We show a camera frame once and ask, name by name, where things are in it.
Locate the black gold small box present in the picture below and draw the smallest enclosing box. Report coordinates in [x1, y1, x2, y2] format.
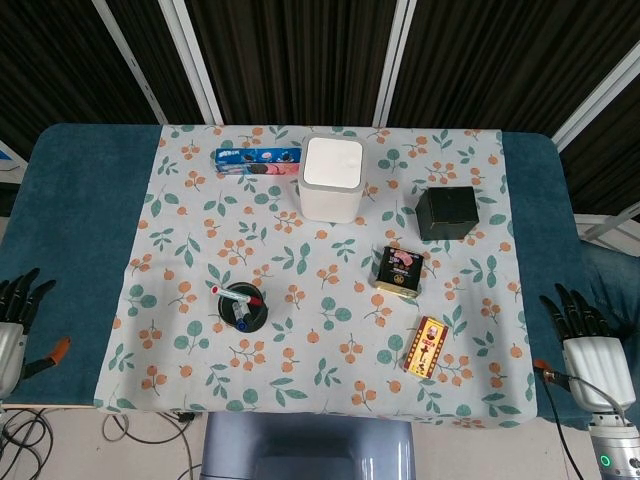
[369, 244, 425, 300]

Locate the teal table cover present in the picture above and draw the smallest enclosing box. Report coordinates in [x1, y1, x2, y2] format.
[0, 122, 609, 439]

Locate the black floor cable bundle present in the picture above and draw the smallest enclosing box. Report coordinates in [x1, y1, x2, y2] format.
[0, 407, 55, 474]

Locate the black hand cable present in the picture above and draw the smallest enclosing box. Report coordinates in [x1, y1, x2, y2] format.
[542, 375, 587, 480]

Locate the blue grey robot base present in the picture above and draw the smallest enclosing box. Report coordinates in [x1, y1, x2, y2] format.
[201, 411, 417, 480]

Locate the white square lidded container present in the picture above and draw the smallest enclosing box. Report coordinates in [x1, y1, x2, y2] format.
[298, 135, 367, 225]

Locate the blue cookie box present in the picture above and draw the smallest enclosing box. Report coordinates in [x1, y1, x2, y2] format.
[214, 145, 304, 177]

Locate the floral printed tablecloth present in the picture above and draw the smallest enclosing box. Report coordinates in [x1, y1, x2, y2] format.
[93, 123, 539, 430]

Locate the dark blue small object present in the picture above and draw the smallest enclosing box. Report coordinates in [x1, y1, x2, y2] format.
[230, 301, 251, 333]

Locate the white aluminium frame post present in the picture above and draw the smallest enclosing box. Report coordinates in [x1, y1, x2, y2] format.
[91, 0, 168, 125]
[158, 0, 225, 126]
[551, 43, 640, 151]
[371, 0, 418, 128]
[572, 203, 640, 259]

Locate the red yellow small box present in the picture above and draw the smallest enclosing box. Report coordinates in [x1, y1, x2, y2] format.
[402, 314, 450, 378]

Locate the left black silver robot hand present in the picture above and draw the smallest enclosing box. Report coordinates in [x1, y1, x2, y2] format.
[0, 267, 72, 401]

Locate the grey floor cable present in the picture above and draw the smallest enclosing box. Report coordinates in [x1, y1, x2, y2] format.
[101, 411, 204, 480]

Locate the black round pen holder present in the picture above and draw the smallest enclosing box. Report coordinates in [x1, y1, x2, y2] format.
[216, 282, 270, 334]

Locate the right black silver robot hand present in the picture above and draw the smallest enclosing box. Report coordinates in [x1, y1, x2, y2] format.
[532, 282, 627, 414]

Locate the black cube box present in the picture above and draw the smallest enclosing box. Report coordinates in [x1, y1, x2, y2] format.
[415, 185, 480, 242]

